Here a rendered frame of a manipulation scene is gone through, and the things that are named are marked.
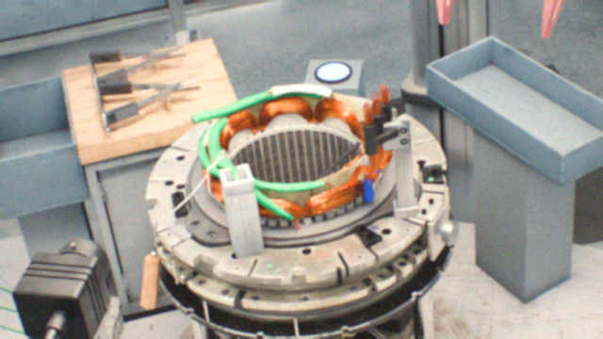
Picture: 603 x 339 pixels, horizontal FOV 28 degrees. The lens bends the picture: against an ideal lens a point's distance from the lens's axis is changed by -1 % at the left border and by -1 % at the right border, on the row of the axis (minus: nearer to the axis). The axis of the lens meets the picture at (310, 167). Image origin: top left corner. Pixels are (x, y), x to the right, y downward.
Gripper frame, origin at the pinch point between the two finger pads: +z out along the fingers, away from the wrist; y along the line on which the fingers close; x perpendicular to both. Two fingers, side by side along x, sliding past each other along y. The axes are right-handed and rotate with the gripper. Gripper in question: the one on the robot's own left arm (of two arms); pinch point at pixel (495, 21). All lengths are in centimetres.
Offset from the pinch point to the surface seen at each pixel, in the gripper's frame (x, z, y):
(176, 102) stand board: 35, 16, -47
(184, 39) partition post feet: 229, 28, -155
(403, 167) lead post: 16.1, 15.9, -11.2
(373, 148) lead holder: 11.1, 13.7, -12.7
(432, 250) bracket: 20.4, 24.5, -8.4
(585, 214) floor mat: 191, 51, -21
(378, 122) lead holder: 11.8, 11.4, -12.8
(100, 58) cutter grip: 37, 13, -60
